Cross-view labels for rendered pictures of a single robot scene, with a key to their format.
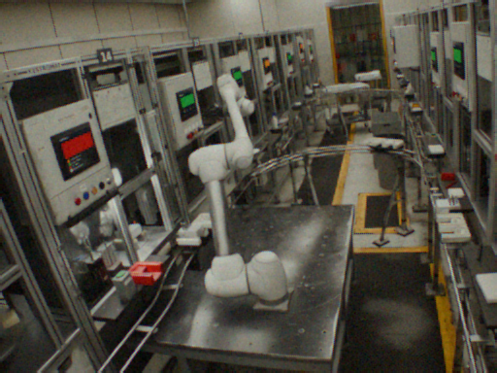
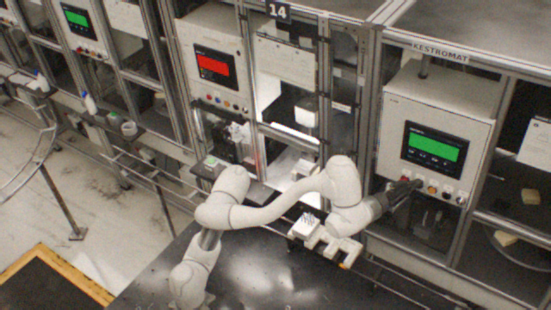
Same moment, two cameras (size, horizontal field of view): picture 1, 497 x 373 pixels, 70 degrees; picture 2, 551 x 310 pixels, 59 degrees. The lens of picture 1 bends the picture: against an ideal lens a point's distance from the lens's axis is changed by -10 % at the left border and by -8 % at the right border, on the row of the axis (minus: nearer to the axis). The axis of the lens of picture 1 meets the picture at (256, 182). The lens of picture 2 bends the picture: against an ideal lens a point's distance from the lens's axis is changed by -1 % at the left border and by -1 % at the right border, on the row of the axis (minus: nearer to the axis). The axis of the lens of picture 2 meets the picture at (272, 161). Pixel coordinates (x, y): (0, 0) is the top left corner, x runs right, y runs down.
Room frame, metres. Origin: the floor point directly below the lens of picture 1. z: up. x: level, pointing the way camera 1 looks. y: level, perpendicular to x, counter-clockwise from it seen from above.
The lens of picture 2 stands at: (2.53, -1.11, 2.90)
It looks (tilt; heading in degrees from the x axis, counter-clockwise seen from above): 43 degrees down; 109
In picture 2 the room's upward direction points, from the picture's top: 6 degrees counter-clockwise
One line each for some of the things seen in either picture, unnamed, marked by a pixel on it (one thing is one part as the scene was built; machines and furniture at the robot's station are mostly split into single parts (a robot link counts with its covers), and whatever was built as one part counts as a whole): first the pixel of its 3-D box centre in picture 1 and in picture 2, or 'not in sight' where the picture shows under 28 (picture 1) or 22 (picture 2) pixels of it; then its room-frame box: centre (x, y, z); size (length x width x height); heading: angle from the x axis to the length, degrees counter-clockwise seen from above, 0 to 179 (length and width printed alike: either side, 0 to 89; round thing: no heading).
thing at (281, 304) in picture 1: (274, 293); (194, 301); (1.65, 0.01, 0.71); 0.22 x 0.18 x 0.06; 160
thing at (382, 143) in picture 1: (382, 145); not in sight; (3.34, -1.21, 0.84); 0.37 x 0.14 x 0.10; 38
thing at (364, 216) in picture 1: (381, 210); not in sight; (3.67, -1.28, 0.01); 1.00 x 0.55 x 0.01; 160
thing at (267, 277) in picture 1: (267, 273); (186, 282); (1.63, 0.03, 0.85); 0.18 x 0.16 x 0.22; 87
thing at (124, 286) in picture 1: (122, 285); (213, 168); (1.54, 0.72, 0.97); 0.08 x 0.08 x 0.12; 70
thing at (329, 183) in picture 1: (334, 147); not in sight; (6.24, -1.41, 0.01); 5.85 x 0.59 x 0.01; 160
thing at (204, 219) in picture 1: (201, 231); (325, 244); (2.25, 0.41, 0.84); 0.36 x 0.14 x 0.10; 160
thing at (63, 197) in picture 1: (56, 160); (228, 59); (1.66, 0.89, 1.60); 0.42 x 0.29 x 0.46; 160
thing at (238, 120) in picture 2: (93, 205); (218, 110); (1.62, 0.76, 1.37); 0.36 x 0.04 x 0.04; 160
